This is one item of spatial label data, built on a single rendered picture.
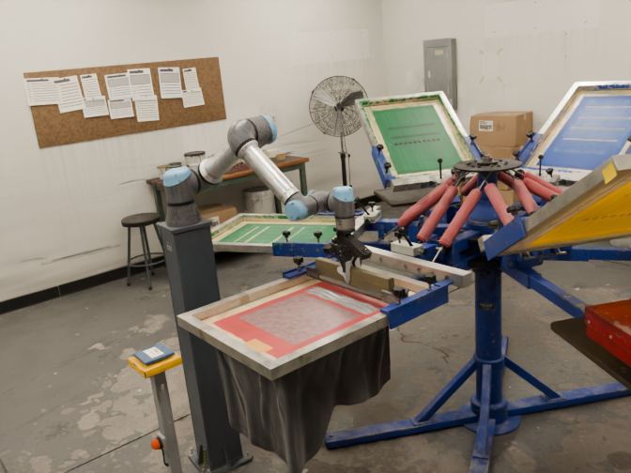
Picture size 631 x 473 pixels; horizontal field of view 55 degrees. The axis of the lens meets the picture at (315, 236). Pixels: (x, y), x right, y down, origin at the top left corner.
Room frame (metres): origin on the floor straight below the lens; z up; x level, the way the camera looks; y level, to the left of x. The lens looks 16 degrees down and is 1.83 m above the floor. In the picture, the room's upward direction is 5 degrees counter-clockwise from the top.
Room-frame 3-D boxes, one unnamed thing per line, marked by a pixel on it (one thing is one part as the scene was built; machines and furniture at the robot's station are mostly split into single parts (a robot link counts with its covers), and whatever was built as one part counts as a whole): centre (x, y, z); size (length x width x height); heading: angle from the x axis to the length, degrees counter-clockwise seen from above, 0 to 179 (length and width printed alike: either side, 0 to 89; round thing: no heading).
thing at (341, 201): (2.17, -0.11, 1.31); 0.09 x 0.08 x 0.11; 51
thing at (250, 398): (1.85, 0.26, 0.74); 0.45 x 0.03 x 0.43; 38
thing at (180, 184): (2.55, 0.56, 1.37); 0.13 x 0.12 x 0.14; 141
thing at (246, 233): (3.01, 0.04, 1.05); 1.08 x 0.61 x 0.23; 68
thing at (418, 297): (1.95, -0.33, 0.98); 0.30 x 0.05 x 0.07; 128
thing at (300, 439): (1.83, -0.05, 0.74); 0.46 x 0.04 x 0.42; 128
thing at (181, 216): (2.54, 0.56, 1.25); 0.15 x 0.15 x 0.10
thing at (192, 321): (2.03, 0.03, 0.97); 0.79 x 0.58 x 0.04; 128
